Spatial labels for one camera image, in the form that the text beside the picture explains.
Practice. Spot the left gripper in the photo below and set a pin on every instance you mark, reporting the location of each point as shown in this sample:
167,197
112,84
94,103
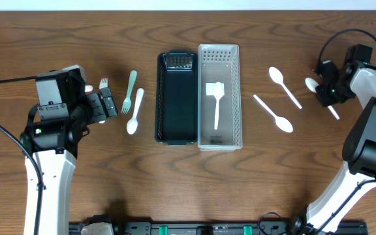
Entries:
95,106

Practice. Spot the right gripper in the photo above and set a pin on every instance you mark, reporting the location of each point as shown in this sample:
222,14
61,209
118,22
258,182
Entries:
324,100

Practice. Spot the white spoon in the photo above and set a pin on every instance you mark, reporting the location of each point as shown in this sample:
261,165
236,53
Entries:
311,85
281,122
277,77

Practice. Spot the white fork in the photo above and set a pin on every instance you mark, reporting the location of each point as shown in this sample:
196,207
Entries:
103,83

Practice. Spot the mint green fork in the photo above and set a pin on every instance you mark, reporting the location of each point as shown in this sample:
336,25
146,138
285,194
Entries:
127,102

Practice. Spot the white spoon crossed top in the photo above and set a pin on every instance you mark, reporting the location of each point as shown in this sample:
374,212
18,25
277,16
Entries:
218,93

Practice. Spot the cream fork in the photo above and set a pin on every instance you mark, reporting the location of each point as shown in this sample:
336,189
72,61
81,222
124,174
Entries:
88,88

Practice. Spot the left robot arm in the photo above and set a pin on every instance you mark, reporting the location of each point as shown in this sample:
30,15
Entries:
52,147

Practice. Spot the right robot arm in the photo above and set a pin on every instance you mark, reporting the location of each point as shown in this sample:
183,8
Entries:
357,174

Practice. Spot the cream short spoon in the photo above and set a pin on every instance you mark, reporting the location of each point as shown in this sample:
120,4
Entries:
132,124

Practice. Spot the black plastic basket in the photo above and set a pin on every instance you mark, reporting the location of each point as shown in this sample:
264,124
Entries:
176,115

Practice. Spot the white label in basket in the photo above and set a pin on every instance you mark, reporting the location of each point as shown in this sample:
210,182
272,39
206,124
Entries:
211,87

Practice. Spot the clear plastic basket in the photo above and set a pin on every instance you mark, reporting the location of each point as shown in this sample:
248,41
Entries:
219,63

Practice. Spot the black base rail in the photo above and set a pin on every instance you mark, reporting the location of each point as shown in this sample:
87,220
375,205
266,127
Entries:
103,224

